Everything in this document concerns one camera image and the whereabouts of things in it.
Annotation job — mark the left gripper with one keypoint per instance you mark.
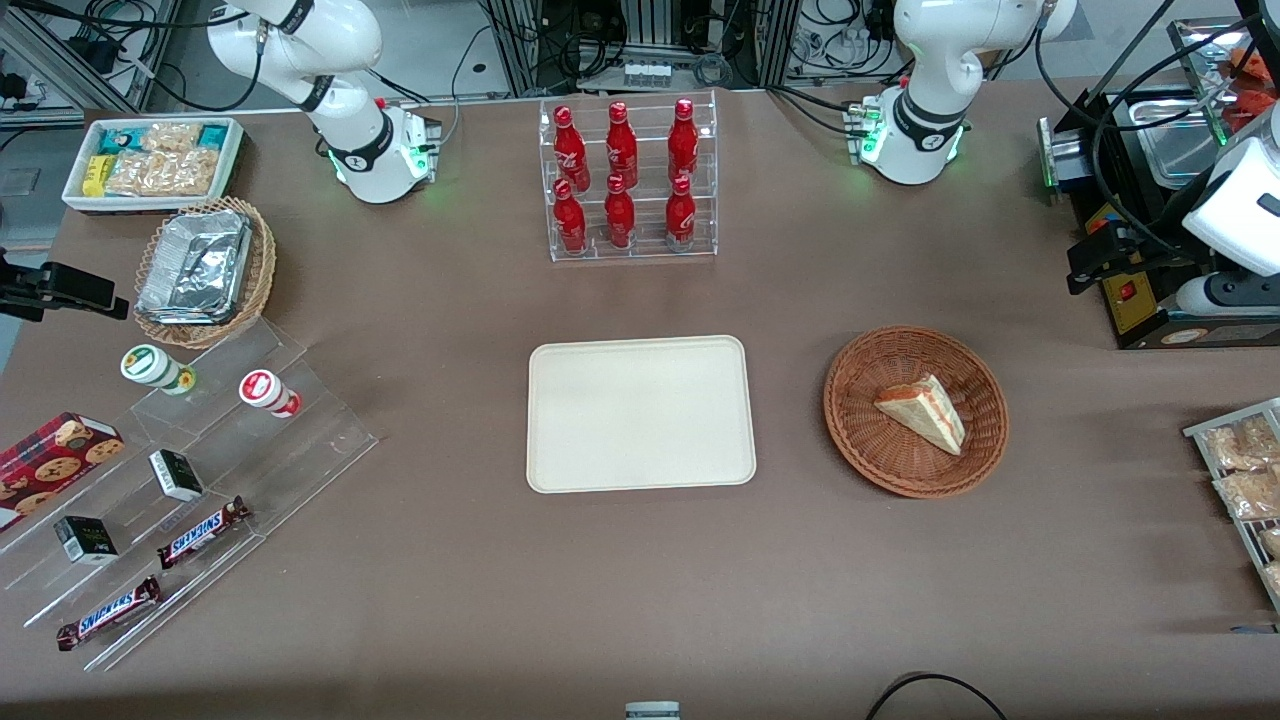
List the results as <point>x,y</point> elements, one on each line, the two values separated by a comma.
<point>1152,248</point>

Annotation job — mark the triangular sandwich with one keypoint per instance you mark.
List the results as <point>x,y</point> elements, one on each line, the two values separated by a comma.
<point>925,410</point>

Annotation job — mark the brown wicker basket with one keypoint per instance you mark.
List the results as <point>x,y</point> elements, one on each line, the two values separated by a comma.
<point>900,465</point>

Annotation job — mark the cream plastic tray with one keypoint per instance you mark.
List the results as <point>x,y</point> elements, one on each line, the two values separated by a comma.
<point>640,415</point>

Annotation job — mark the light wicker basket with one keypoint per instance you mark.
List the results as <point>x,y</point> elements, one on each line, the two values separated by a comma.
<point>262,265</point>

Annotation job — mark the black food warmer machine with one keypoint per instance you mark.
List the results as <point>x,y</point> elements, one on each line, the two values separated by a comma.
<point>1140,320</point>

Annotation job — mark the red sausages in warmer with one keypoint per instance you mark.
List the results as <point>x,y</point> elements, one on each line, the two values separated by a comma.
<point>1255,100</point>

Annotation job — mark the clear snack bag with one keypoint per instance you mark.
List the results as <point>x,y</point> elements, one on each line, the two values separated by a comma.
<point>1273,577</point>
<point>1272,542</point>
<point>1250,492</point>
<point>1245,442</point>

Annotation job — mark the red cola bottle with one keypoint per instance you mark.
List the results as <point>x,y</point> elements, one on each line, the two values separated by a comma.
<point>570,220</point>
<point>680,212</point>
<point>683,140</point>
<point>621,145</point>
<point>570,150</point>
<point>619,215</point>

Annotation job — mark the clear acrylic bottle rack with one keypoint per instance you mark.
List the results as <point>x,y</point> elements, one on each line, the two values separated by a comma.
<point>645,215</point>

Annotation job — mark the white power strip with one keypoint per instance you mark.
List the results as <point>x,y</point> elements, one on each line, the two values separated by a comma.
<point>646,74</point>

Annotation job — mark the grey box at table edge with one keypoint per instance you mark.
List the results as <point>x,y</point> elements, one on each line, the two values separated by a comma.
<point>652,711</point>

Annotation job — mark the clear acrylic stepped display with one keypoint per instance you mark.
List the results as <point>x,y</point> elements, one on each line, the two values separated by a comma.
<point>300,440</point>

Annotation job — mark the red capped drink bottle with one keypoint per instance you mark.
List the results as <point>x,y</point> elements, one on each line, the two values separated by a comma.
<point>265,392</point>

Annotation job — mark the teal snack packet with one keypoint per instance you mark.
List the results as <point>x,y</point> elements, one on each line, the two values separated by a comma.
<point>122,138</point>
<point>213,135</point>

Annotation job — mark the silver foil container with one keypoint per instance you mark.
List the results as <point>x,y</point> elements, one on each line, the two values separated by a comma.
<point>195,265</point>

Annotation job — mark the small clear cracker bag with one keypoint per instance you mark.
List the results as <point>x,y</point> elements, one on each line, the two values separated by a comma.
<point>172,135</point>

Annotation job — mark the large clear cracker bag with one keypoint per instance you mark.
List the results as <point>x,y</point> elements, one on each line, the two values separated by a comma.
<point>165,172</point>

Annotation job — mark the Snickers bar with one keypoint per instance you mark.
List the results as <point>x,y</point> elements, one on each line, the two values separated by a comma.
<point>200,533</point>
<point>110,612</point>

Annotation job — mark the small black box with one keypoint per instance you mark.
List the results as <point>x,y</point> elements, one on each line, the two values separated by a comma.
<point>85,540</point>
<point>176,475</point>

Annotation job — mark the green lid yogurt cup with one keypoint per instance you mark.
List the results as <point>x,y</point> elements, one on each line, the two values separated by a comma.
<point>150,366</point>

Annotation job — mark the yellow snack packet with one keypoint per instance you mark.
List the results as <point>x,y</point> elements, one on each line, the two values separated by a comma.
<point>95,175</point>

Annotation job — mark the white snack bin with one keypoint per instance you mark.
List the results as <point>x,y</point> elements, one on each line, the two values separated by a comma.
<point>75,195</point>

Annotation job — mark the black clamp device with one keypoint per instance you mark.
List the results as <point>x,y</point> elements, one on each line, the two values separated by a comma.
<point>60,288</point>

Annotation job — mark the red cookie box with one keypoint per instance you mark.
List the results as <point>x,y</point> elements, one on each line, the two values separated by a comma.
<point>55,460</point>

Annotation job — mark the aluminium frame rack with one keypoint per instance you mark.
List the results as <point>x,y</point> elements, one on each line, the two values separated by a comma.
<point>515,50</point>

